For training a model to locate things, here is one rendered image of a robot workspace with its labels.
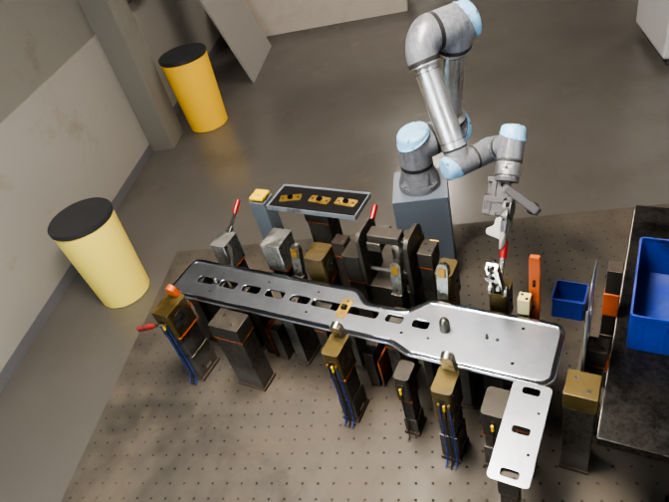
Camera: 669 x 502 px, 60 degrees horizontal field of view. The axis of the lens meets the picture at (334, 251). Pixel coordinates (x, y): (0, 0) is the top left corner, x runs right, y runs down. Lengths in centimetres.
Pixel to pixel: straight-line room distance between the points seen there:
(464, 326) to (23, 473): 246
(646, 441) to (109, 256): 301
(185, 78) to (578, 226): 376
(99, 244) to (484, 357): 255
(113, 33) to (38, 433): 311
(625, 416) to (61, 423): 282
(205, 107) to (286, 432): 393
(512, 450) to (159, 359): 146
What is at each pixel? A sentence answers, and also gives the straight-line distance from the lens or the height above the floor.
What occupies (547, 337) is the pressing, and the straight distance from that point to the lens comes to 175.
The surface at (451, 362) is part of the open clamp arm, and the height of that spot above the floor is 110.
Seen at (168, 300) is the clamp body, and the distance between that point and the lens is 210.
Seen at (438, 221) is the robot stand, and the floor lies 99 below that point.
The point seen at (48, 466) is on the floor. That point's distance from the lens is 342.
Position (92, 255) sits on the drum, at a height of 46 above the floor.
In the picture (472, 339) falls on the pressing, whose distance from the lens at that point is 175.
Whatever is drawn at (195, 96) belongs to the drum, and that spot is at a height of 37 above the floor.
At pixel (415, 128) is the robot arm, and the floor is 133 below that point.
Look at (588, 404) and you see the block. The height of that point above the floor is 104.
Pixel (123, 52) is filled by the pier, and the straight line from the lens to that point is 525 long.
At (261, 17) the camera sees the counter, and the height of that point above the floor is 23.
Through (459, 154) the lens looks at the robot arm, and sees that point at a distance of 180.
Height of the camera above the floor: 234
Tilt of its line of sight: 39 degrees down
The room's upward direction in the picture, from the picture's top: 16 degrees counter-clockwise
